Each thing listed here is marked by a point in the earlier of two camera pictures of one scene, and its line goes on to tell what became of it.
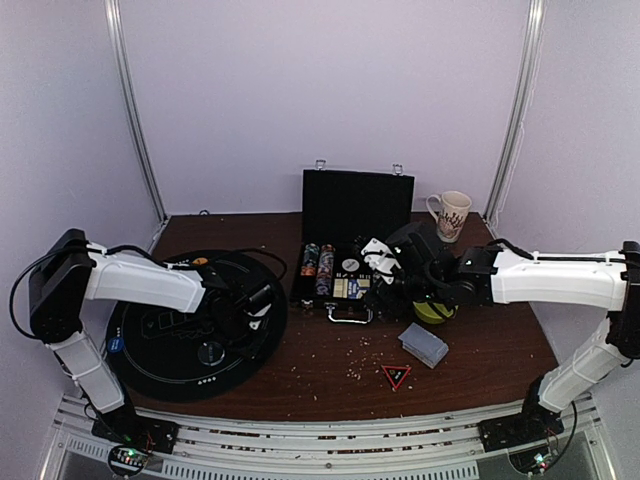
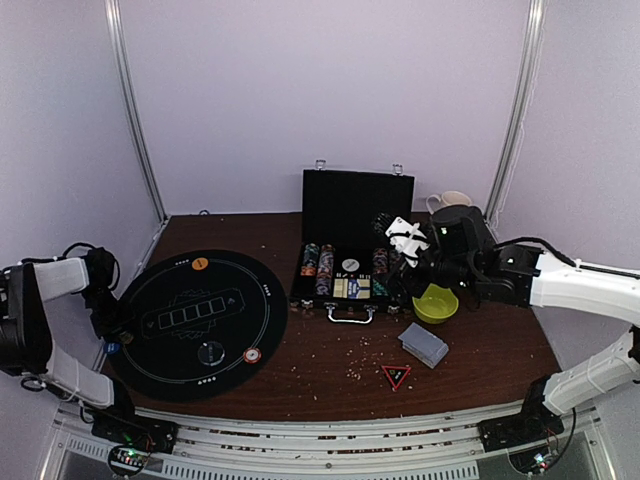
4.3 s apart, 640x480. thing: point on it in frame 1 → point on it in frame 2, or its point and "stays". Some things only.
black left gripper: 253,349 → 110,333
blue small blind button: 115,344 stays
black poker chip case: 340,209 stays
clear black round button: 211,353 stays
